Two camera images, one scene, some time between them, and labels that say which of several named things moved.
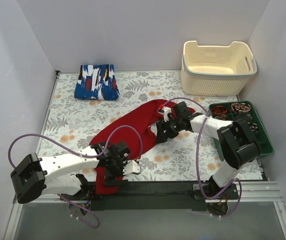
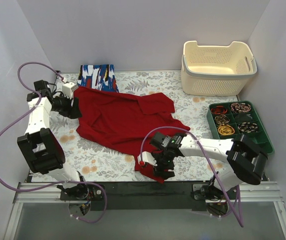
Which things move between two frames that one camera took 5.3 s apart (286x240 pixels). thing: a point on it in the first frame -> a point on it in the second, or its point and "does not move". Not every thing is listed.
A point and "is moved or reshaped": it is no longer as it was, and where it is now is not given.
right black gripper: x=164 y=130 -> x=163 y=165
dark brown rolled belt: x=222 y=117 does not move
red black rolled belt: x=219 y=109 does not move
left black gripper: x=115 y=173 -> x=71 y=107
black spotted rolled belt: x=253 y=126 does not move
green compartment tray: x=228 y=110 does not move
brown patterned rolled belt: x=241 y=107 does not move
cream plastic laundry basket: x=216 y=71 does not move
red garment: x=133 y=128 is moved or reshaped
